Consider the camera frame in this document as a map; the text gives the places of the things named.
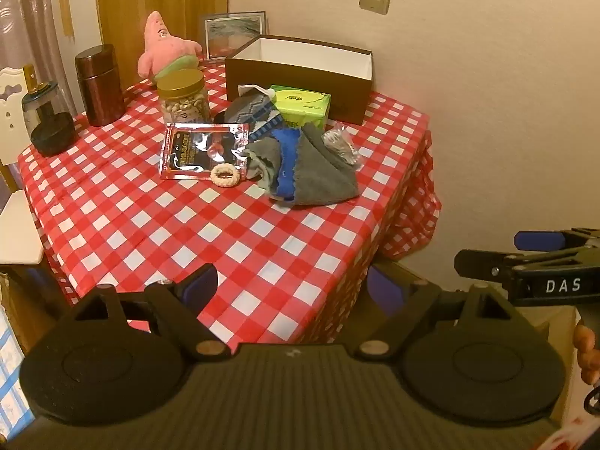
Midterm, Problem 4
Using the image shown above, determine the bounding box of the red and white packet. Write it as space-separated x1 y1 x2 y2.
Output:
534 424 600 450

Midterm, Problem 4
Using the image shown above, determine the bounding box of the grey curtain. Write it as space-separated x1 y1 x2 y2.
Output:
0 0 78 118

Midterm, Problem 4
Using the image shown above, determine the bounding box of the brown cardboard box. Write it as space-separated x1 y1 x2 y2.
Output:
225 35 376 126

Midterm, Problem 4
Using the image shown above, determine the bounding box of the red checked tablecloth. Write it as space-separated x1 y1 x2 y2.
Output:
16 54 441 343

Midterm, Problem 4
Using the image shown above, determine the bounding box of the green tissue pack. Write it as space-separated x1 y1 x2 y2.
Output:
269 84 332 132

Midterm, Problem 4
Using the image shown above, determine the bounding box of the white tissue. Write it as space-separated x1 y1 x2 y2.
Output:
237 83 273 101

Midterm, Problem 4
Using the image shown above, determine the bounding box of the pink starfish plush toy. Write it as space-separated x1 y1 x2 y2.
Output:
137 10 203 86

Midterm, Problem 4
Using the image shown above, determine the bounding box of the brown metal canister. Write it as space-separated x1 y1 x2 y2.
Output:
75 44 126 127

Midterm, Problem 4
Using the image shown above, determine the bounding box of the silver picture frame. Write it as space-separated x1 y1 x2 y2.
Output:
199 12 268 64

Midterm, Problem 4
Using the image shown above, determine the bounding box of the cashew jar with gold lid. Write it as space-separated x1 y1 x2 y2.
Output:
156 69 209 125

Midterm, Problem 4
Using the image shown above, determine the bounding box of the patterned knit sock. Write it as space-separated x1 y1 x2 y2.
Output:
224 91 288 144

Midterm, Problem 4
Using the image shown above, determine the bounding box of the clear plastic bag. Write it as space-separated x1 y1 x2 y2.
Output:
322 122 364 170

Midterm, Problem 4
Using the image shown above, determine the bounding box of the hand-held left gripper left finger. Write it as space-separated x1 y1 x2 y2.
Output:
70 264 228 363

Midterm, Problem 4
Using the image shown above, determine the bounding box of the blue and white box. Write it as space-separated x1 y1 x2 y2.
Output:
0 309 36 427

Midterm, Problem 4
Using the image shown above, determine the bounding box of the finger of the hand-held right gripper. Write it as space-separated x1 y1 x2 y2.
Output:
454 249 530 284
514 227 600 250

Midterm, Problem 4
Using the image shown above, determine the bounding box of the grey cloth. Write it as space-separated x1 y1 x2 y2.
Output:
241 124 361 207

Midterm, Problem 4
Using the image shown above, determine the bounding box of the red foil packet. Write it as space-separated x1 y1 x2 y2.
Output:
160 122 250 181

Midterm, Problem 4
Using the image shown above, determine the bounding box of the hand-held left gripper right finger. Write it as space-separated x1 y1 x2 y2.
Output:
358 262 521 361

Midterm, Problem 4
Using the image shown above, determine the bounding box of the beige hair tie ring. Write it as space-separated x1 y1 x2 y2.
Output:
210 163 241 187

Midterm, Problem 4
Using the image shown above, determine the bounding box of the tan wall plate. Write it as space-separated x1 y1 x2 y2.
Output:
57 0 76 38

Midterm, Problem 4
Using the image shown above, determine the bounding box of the glass grinder with black base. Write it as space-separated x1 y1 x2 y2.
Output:
22 81 76 158

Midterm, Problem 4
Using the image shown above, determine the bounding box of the white chair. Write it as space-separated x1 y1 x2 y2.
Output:
0 66 45 267

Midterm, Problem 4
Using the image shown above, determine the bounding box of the person's right hand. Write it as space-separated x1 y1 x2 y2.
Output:
576 323 600 387

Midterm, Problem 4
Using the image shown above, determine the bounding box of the blue cloth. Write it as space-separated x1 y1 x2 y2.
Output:
272 129 303 200

